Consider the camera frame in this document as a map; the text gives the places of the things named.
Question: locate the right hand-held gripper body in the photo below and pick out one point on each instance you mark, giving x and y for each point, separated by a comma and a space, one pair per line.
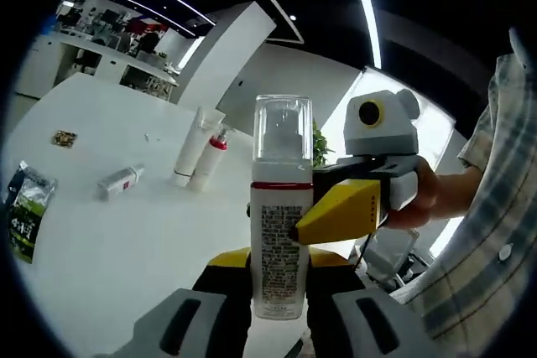
386, 136

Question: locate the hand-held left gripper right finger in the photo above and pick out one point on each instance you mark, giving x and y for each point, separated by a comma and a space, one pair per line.
356, 320

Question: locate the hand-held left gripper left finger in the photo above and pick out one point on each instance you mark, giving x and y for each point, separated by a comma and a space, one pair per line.
201, 316

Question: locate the white skincare bottle clear cap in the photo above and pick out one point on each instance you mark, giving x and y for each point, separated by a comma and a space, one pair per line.
281, 228

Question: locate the white skincare bottle red collar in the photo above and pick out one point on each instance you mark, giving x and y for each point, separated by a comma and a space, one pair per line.
207, 165

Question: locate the white skincare tube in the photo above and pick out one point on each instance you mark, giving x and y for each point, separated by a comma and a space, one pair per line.
191, 148

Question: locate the silver skincare bottle red label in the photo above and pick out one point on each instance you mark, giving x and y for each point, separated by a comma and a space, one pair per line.
119, 183

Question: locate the small brown packet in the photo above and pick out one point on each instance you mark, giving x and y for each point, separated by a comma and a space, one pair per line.
64, 138

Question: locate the green black packet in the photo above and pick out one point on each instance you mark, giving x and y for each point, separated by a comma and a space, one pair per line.
27, 211

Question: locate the person's right hand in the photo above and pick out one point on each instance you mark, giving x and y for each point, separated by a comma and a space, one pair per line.
423, 198

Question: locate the grey office chair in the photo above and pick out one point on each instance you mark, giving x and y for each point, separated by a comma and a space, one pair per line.
390, 257

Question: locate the potted green plant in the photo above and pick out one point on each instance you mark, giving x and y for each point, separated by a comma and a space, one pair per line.
321, 144

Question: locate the person in plaid shirt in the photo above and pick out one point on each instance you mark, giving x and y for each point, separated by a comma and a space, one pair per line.
482, 249

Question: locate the long white counter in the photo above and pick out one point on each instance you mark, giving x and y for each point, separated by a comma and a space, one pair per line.
96, 60

